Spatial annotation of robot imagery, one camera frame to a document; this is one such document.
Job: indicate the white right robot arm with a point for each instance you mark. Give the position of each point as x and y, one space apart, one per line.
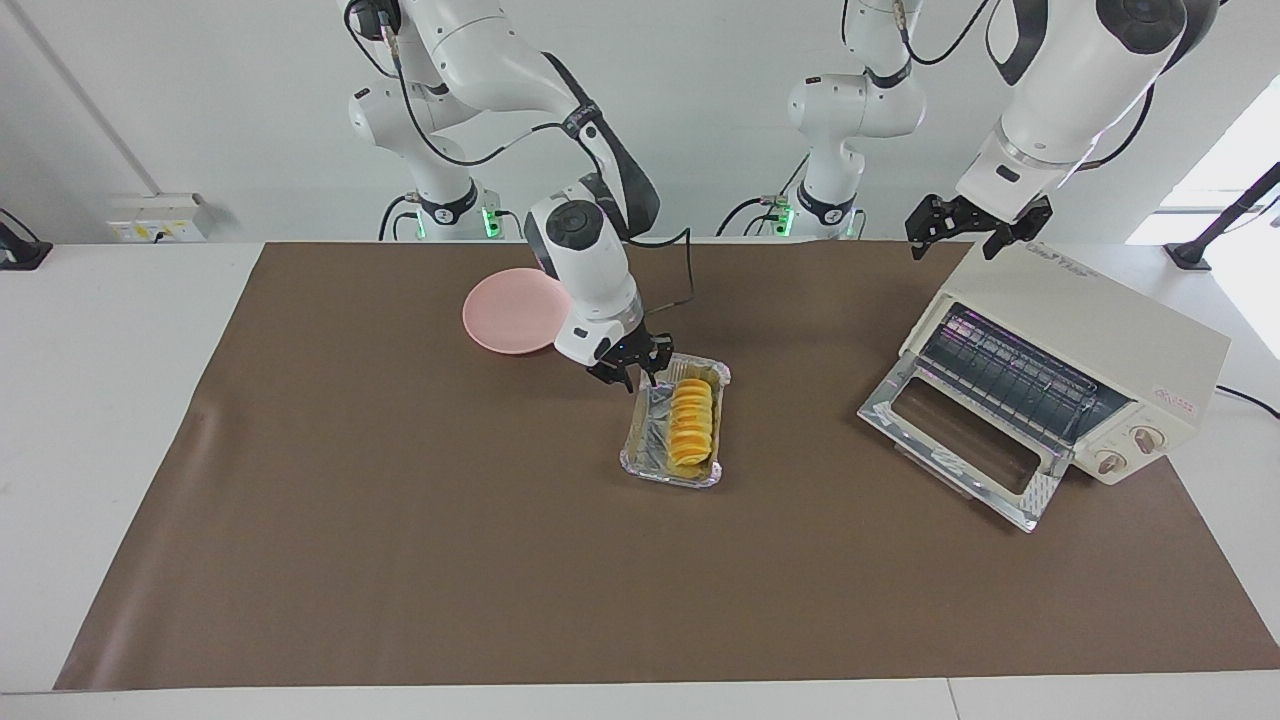
590 260

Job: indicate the pink round plate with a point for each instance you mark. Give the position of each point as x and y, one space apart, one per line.
505 310

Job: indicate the chrome glass oven door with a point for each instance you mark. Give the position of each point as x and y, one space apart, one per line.
960 425

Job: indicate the black clamp stand base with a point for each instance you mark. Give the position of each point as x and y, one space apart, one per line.
20 255

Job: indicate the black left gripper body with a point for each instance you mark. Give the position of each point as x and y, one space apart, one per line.
985 215

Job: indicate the brown paper table mat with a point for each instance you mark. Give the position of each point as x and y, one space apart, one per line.
400 550

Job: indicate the white toaster oven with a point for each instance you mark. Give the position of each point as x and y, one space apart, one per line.
1100 330

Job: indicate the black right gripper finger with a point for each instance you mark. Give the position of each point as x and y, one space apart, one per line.
662 358
612 378

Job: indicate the aluminium foil tray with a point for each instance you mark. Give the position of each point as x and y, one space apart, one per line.
650 430

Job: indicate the beige oven knob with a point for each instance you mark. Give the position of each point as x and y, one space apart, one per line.
1110 462
1148 438

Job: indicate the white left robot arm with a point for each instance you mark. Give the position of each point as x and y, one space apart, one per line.
1080 90

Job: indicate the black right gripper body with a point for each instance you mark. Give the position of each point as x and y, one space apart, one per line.
628 352

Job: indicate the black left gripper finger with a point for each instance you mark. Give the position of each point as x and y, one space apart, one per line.
925 225
1035 222

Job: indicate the sliced golden bread loaf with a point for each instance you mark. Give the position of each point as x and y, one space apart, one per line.
692 420

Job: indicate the white wall socket box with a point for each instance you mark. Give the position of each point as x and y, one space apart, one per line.
160 225

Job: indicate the black angled stand pole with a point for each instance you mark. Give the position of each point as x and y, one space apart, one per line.
1190 255

